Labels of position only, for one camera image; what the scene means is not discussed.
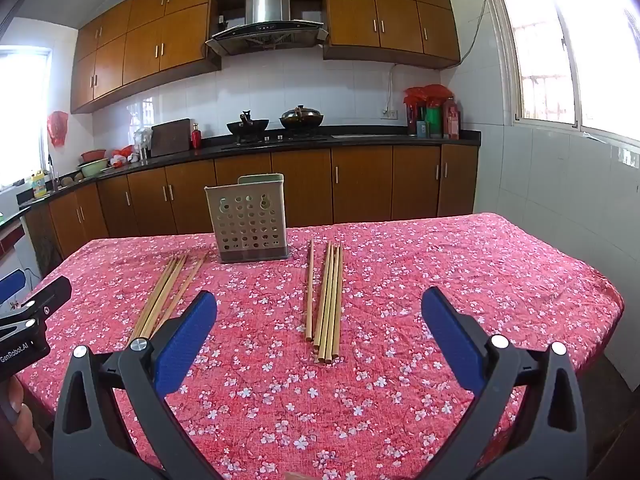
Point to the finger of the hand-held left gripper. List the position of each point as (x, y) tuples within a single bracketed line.
[(50, 292)]

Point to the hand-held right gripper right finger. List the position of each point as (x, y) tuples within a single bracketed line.
[(452, 335)]

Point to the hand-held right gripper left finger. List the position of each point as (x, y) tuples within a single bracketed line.
[(185, 340)]

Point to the grey perforated utensil holder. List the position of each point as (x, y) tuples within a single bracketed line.
[(247, 225)]

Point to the person's left hand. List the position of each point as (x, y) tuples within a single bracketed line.
[(27, 430)]

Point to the blue chair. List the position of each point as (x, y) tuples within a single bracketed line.
[(11, 285)]

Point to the red floral tablecloth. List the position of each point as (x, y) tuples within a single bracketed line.
[(375, 400)]

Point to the yellow detergent bottle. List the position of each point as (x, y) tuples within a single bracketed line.
[(38, 186)]

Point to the metal faucet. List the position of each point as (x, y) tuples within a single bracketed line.
[(50, 170)]

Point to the green bowl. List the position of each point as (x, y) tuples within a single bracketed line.
[(94, 168)]

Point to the red bowl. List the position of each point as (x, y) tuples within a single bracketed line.
[(93, 155)]

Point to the hanging red plastic bag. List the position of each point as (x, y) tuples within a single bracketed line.
[(57, 130)]

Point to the clear glass jar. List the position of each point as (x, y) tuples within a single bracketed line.
[(142, 145)]

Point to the brown base cabinets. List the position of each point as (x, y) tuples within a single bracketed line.
[(360, 185)]

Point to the small bright window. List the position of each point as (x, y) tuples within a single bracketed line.
[(22, 115)]

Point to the dark wooden cutting board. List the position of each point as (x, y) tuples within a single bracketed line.
[(170, 137)]

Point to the small red bottle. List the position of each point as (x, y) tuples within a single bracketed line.
[(196, 137)]

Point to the green box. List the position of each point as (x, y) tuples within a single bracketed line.
[(433, 122)]

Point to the black kitchen countertop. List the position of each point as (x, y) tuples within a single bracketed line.
[(365, 138)]

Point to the dark bottle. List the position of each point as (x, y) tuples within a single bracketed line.
[(412, 120)]

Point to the black gas stove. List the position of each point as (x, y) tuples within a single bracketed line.
[(275, 139)]

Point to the black wok with lid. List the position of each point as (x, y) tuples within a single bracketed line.
[(301, 119)]

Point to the large sliding window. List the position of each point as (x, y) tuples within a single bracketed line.
[(560, 50)]

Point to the steel range hood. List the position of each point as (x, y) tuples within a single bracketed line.
[(267, 10)]

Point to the white wall socket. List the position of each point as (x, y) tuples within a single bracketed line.
[(389, 113)]

